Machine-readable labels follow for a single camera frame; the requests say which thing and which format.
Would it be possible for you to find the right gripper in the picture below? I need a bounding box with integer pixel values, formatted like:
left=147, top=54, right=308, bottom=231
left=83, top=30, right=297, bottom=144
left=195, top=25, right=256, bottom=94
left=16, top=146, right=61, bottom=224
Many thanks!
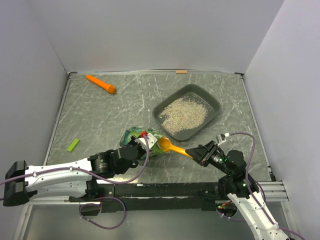
left=185, top=139, right=233, bottom=176

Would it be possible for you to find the green litter bag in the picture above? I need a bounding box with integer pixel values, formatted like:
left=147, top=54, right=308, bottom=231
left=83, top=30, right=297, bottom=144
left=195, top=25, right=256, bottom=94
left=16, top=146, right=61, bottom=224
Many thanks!
left=119, top=126, right=164, bottom=157

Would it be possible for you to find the yellow plastic scoop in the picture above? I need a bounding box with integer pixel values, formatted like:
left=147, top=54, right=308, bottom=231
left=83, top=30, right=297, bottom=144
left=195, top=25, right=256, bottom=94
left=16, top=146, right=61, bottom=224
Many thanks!
left=157, top=137, right=193, bottom=159

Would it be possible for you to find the grey litter box tray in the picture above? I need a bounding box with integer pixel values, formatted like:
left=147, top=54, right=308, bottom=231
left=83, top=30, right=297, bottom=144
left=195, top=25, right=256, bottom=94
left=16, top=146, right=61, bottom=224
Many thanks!
left=152, top=84, right=221, bottom=142

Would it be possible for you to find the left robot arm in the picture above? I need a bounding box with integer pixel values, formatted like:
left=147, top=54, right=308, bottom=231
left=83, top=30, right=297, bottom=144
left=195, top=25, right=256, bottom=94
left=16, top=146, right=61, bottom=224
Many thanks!
left=2, top=138, right=155, bottom=207

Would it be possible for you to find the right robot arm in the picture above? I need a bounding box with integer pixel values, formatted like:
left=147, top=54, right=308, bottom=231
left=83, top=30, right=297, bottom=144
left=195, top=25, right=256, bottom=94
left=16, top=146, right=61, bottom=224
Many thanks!
left=185, top=141, right=290, bottom=240

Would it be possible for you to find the litter granules pile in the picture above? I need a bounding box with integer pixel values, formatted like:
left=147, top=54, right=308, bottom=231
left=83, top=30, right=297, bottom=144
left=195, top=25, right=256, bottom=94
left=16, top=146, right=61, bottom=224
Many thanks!
left=159, top=98, right=208, bottom=135

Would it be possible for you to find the black base bar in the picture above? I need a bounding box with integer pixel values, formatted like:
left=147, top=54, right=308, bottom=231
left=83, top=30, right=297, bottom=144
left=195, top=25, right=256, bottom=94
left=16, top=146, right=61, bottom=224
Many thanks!
left=69, top=182, right=247, bottom=216

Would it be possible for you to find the green rectangular block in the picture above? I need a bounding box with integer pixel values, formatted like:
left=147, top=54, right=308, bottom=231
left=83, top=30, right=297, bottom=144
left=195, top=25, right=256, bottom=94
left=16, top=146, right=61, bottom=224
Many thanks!
left=67, top=138, right=80, bottom=153

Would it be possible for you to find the orange carrot toy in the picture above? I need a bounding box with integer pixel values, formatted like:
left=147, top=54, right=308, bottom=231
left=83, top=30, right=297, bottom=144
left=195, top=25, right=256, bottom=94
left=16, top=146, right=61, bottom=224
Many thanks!
left=86, top=75, right=117, bottom=94

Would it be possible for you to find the brown tape piece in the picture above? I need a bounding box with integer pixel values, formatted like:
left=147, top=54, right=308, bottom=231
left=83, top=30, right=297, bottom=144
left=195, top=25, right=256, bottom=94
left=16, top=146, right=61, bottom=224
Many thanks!
left=175, top=70, right=188, bottom=74

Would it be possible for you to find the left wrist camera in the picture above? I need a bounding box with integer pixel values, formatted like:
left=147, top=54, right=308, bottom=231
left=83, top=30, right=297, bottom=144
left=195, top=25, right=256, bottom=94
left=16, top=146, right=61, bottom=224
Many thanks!
left=134, top=131, right=158, bottom=150

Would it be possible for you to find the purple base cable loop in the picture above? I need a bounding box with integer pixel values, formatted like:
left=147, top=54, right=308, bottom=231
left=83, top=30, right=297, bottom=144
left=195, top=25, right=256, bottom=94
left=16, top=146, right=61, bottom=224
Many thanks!
left=78, top=196, right=127, bottom=230

